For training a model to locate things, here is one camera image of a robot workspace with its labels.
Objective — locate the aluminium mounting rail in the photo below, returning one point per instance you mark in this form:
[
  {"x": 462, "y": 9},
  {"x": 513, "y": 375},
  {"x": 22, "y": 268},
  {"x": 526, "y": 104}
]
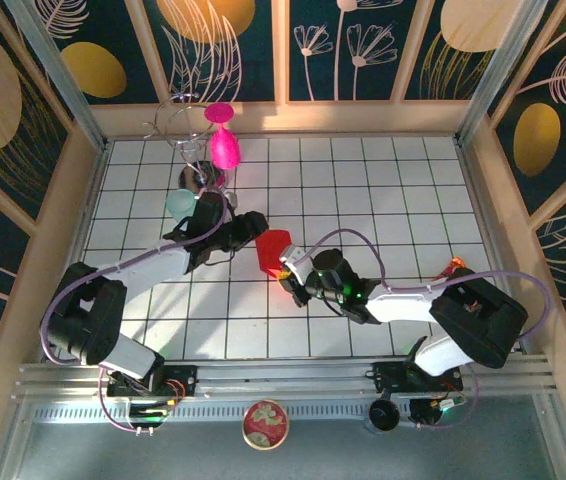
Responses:
[{"x": 288, "y": 380}]

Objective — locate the round red floral tin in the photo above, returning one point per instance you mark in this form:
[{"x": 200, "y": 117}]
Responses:
[{"x": 265, "y": 425}]

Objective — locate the orange snack bag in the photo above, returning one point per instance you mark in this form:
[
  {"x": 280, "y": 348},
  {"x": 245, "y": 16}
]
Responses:
[{"x": 455, "y": 265}]

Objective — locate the teal translucent plastic cup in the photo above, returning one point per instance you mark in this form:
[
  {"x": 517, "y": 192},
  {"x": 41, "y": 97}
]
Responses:
[{"x": 178, "y": 202}]

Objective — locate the grey metal tray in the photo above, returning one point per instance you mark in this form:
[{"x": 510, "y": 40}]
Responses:
[{"x": 363, "y": 455}]

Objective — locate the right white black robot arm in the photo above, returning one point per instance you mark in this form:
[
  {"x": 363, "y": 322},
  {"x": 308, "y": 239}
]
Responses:
[{"x": 403, "y": 305}]

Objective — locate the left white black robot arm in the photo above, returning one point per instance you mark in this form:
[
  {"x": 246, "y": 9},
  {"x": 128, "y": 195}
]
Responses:
[{"x": 148, "y": 272}]

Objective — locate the black round cap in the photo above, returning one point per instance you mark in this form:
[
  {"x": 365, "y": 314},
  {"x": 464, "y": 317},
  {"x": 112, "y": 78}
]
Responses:
[{"x": 383, "y": 415}]

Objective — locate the aluminium frame post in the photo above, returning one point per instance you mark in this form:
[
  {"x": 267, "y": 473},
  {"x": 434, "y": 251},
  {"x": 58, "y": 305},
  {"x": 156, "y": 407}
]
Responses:
[
  {"x": 499, "y": 70},
  {"x": 61, "y": 75}
]

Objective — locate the grey side rail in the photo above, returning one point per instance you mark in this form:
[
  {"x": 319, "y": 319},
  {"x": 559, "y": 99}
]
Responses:
[
  {"x": 495, "y": 250},
  {"x": 75, "y": 250}
]

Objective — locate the pink plastic wine glass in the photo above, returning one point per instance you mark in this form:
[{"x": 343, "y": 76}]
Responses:
[{"x": 223, "y": 147}]

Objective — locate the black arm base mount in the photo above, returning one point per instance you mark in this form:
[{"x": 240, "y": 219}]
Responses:
[
  {"x": 185, "y": 380},
  {"x": 388, "y": 380}
]

